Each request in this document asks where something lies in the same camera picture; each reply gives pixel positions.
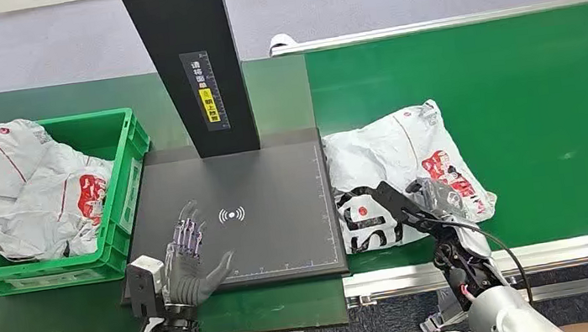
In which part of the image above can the black and yellow label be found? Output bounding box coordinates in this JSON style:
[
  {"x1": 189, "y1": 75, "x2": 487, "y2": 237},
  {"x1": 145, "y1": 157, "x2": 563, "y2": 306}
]
[{"x1": 178, "y1": 48, "x2": 232, "y2": 136}]

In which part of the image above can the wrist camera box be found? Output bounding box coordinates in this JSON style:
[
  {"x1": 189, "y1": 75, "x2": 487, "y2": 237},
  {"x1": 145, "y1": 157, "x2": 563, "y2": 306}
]
[
  {"x1": 367, "y1": 176, "x2": 432, "y2": 235},
  {"x1": 123, "y1": 252, "x2": 172, "y2": 320}
]

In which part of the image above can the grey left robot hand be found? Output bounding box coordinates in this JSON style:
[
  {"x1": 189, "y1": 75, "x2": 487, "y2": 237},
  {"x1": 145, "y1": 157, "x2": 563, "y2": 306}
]
[{"x1": 152, "y1": 194, "x2": 241, "y2": 312}]

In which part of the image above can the green plastic crate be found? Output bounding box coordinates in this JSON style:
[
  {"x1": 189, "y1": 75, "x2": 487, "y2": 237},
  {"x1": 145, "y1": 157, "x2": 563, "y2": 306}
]
[{"x1": 0, "y1": 104, "x2": 169, "y2": 297}]

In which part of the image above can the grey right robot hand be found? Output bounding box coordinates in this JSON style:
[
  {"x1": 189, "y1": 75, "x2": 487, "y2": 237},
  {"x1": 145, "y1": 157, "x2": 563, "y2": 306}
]
[{"x1": 405, "y1": 170, "x2": 475, "y2": 234}]

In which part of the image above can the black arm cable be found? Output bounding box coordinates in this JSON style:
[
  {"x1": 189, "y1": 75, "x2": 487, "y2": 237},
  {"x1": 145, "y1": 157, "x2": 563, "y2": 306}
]
[{"x1": 401, "y1": 195, "x2": 536, "y2": 320}]

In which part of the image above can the green conveyor belt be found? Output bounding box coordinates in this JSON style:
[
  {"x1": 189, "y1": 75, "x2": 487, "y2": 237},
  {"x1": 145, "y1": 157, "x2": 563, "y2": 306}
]
[{"x1": 302, "y1": 0, "x2": 588, "y2": 279}]

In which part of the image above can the black inbound scanner machine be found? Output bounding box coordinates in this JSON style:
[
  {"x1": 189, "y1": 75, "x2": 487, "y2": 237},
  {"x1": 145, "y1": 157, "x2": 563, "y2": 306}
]
[{"x1": 84, "y1": 0, "x2": 352, "y2": 306}]

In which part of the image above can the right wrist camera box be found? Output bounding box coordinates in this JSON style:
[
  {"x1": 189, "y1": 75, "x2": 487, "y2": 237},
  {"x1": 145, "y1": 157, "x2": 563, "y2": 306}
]
[{"x1": 367, "y1": 176, "x2": 432, "y2": 235}]

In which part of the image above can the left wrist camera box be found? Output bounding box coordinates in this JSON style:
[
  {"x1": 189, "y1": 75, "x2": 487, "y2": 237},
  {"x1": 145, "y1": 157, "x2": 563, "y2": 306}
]
[{"x1": 123, "y1": 252, "x2": 172, "y2": 320}]

